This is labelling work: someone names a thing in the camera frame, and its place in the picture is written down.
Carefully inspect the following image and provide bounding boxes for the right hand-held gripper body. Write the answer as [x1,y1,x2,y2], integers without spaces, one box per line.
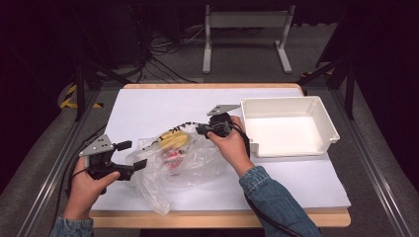
[207,104,241,138]

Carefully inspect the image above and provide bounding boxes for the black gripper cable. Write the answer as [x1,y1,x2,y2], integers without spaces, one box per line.
[48,127,100,237]
[230,121,299,237]

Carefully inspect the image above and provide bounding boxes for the white metal stand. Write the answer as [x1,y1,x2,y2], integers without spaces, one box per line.
[202,4,294,75]

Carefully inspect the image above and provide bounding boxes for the white table sheet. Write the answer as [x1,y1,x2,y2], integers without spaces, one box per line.
[90,87,352,212]

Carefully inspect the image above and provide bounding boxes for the black tripod stand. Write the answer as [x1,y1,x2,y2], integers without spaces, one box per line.
[73,60,132,122]
[295,58,357,121]

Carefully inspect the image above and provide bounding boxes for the aluminium frame rail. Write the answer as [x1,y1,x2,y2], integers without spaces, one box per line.
[329,88,413,237]
[16,90,102,237]

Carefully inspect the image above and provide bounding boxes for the person's right hand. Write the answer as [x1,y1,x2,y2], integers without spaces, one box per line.
[207,116,255,178]

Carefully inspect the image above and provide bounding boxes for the person's left hand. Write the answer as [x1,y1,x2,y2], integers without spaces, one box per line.
[62,157,122,221]

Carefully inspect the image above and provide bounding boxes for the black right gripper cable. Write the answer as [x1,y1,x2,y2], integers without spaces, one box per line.
[230,121,299,237]

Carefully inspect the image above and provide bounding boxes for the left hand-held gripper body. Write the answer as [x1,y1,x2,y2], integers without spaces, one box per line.
[78,133,135,182]

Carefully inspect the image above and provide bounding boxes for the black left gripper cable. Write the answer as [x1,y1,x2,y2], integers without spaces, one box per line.
[48,127,100,237]

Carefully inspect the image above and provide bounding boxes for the black floor cables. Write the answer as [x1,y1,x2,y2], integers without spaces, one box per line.
[131,26,206,84]

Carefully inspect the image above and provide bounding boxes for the yellow black floor tape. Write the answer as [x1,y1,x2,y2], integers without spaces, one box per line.
[58,84,104,110]

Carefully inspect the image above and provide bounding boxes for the clear plastic smiley bag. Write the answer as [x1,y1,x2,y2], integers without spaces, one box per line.
[126,121,228,215]

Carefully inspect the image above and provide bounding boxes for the white plastic bin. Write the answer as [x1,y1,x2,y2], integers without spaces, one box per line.
[239,95,341,158]

